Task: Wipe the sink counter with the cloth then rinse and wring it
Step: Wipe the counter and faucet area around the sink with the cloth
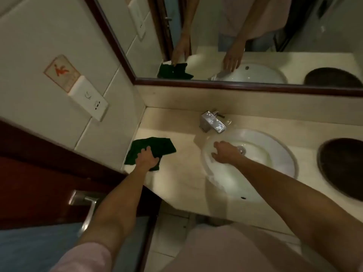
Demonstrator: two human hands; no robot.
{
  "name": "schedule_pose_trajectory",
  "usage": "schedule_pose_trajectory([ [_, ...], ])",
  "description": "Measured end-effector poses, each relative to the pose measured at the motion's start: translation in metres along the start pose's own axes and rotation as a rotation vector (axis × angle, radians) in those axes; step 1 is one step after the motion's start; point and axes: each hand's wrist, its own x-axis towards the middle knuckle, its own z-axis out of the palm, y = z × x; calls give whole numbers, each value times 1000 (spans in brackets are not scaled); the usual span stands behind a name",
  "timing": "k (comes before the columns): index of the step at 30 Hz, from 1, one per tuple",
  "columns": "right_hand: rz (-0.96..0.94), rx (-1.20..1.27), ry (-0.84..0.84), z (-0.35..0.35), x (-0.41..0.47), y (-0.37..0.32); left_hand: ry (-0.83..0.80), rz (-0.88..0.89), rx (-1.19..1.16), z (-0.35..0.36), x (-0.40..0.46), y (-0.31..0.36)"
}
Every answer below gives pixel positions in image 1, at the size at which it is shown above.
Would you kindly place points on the chrome sink drain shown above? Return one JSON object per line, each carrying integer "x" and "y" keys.
{"x": 241, "y": 149}

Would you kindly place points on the white wall socket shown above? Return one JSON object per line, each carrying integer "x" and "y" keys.
{"x": 89, "y": 99}

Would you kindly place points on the dark green cleaning cloth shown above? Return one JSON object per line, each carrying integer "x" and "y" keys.
{"x": 158, "y": 145}

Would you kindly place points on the person's left thumb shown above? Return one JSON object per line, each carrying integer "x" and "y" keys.
{"x": 157, "y": 160}

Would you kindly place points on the white oval sink basin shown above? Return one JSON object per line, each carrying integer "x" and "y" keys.
{"x": 269, "y": 155}

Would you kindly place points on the person's right hand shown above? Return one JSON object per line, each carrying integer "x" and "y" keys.
{"x": 227, "y": 153}

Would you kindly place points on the chrome faucet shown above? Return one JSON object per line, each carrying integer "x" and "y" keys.
{"x": 211, "y": 121}

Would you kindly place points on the pink shirt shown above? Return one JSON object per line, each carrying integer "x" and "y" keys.
{"x": 227, "y": 252}

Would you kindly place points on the person's left hand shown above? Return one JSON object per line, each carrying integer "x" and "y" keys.
{"x": 148, "y": 160}

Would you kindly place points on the bathroom door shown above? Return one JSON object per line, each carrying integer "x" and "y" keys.
{"x": 34, "y": 181}

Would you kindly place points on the person's left forearm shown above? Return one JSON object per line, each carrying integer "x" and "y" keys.
{"x": 119, "y": 201}

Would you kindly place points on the person's right fingers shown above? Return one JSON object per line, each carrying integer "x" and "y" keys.
{"x": 217, "y": 150}

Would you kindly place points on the dark round tray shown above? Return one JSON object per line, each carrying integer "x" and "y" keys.
{"x": 344, "y": 167}

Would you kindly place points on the orange figure warning sticker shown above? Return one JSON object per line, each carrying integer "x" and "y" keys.
{"x": 61, "y": 72}

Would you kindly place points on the person's right forearm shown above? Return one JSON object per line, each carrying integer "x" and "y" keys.
{"x": 297, "y": 201}

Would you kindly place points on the dark framed wall mirror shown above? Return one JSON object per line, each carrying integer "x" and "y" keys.
{"x": 255, "y": 31}

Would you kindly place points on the chrome drain pull knob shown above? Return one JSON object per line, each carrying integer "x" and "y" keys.
{"x": 228, "y": 120}

